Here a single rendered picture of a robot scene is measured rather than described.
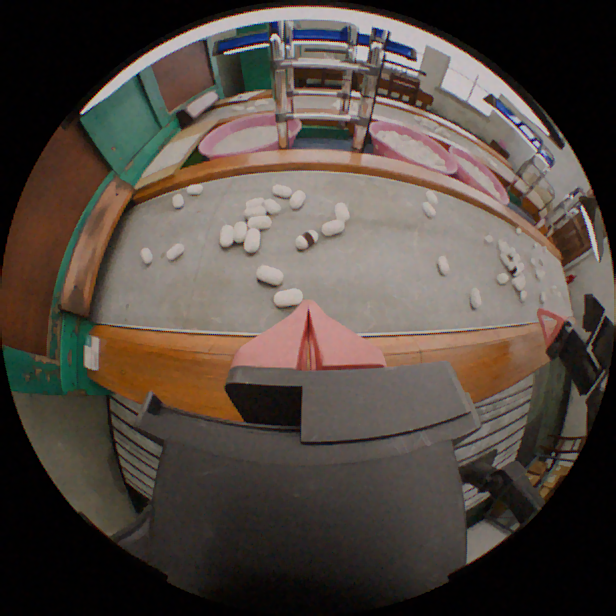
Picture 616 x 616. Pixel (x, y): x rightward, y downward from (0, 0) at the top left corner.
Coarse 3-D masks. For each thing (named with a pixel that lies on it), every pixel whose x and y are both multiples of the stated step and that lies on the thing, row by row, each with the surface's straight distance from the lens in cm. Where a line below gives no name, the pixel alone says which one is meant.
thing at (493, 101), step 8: (488, 96) 106; (488, 104) 106; (496, 104) 104; (504, 104) 110; (504, 112) 108; (512, 112) 114; (512, 120) 112; (520, 120) 119; (520, 128) 117; (528, 136) 124; (536, 144) 131; (544, 152) 141; (544, 160) 141
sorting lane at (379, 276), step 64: (256, 192) 37; (320, 192) 36; (384, 192) 39; (128, 256) 47; (192, 256) 33; (256, 256) 28; (320, 256) 27; (384, 256) 30; (448, 256) 37; (128, 320) 39; (192, 320) 29; (256, 320) 25; (384, 320) 26; (448, 320) 32; (512, 320) 49
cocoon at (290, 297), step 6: (294, 288) 24; (276, 294) 24; (282, 294) 23; (288, 294) 23; (294, 294) 23; (300, 294) 23; (276, 300) 23; (282, 300) 23; (288, 300) 23; (294, 300) 23; (300, 300) 24; (282, 306) 24
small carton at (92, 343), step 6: (90, 336) 43; (90, 342) 43; (96, 342) 43; (90, 348) 43; (96, 348) 43; (90, 354) 43; (96, 354) 43; (90, 360) 43; (96, 360) 44; (90, 366) 43; (96, 366) 44
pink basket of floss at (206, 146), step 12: (240, 120) 70; (252, 120) 70; (264, 120) 69; (288, 120) 64; (228, 132) 69; (204, 144) 61; (216, 144) 66; (264, 144) 46; (276, 144) 48; (216, 156) 49; (228, 156) 48
